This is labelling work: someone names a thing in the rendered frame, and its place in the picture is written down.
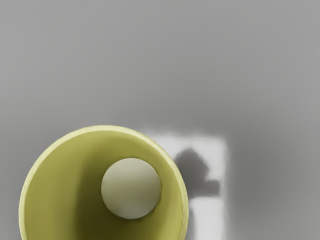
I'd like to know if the yellow-green cup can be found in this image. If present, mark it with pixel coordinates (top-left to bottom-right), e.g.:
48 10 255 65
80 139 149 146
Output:
18 124 189 240

